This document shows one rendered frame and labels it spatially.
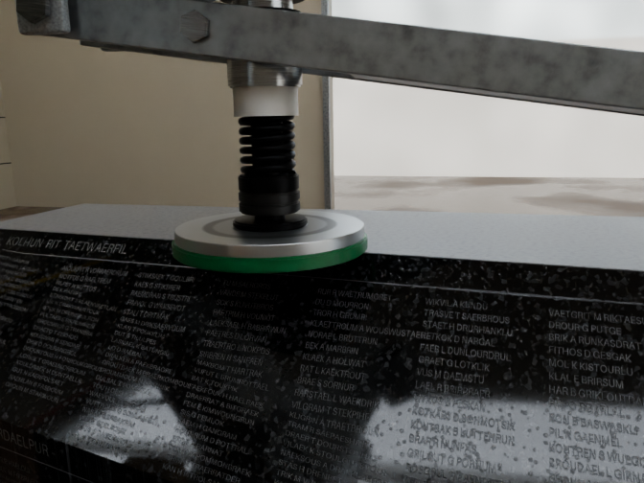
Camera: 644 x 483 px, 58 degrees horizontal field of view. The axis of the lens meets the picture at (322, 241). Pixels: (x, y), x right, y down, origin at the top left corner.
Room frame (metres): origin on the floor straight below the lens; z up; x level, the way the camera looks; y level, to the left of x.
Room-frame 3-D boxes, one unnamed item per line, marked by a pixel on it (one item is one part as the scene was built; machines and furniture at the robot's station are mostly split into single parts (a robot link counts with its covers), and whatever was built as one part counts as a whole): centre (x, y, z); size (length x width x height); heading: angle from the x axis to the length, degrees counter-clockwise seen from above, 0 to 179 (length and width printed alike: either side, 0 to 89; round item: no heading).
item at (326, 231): (0.65, 0.06, 0.83); 0.21 x 0.21 x 0.01
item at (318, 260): (0.65, 0.06, 0.83); 0.22 x 0.22 x 0.04
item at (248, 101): (0.65, 0.06, 0.97); 0.07 x 0.07 x 0.04
